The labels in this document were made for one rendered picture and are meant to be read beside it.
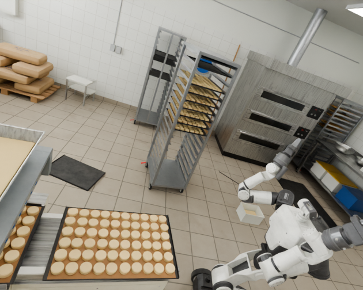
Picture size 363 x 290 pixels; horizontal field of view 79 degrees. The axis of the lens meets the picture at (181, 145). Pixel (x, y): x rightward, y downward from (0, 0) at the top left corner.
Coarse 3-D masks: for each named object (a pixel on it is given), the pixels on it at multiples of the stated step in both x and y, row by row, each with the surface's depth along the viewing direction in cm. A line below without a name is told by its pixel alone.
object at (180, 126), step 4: (168, 112) 292; (172, 116) 278; (172, 120) 272; (176, 124) 260; (180, 124) 265; (176, 128) 253; (180, 128) 256; (184, 128) 263; (188, 128) 267; (192, 128) 267; (196, 128) 275; (200, 128) 275; (196, 132) 262; (200, 132) 264
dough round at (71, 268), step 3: (69, 264) 97; (72, 264) 97; (75, 264) 98; (66, 267) 96; (69, 267) 96; (72, 267) 96; (75, 267) 97; (66, 270) 95; (69, 270) 95; (72, 270) 95; (75, 270) 96; (66, 273) 95; (69, 273) 94; (72, 273) 95
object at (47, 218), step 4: (44, 216) 115; (48, 216) 115; (52, 216) 116; (56, 216) 117; (60, 216) 118; (40, 220) 115; (44, 220) 116; (48, 220) 116; (52, 220) 117; (56, 220) 117; (60, 220) 118; (44, 224) 117; (48, 224) 118; (52, 224) 118; (56, 224) 119
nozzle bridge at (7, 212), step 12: (36, 156) 110; (48, 156) 113; (24, 168) 101; (36, 168) 103; (48, 168) 120; (24, 180) 95; (36, 180) 98; (12, 192) 88; (24, 192) 90; (0, 204) 82; (12, 204) 84; (24, 204) 87; (0, 216) 78; (12, 216) 80; (0, 228) 75; (0, 240) 72; (0, 252) 82
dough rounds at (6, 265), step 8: (24, 208) 112; (32, 208) 114; (40, 208) 117; (24, 216) 111; (32, 216) 110; (16, 224) 106; (24, 224) 106; (32, 224) 109; (16, 232) 103; (24, 232) 102; (8, 240) 97; (16, 240) 98; (24, 240) 100; (8, 248) 96; (16, 248) 96; (0, 256) 91; (8, 256) 92; (16, 256) 93; (0, 264) 90; (8, 264) 89; (16, 264) 92; (0, 272) 86; (8, 272) 87; (0, 280) 86; (8, 280) 87
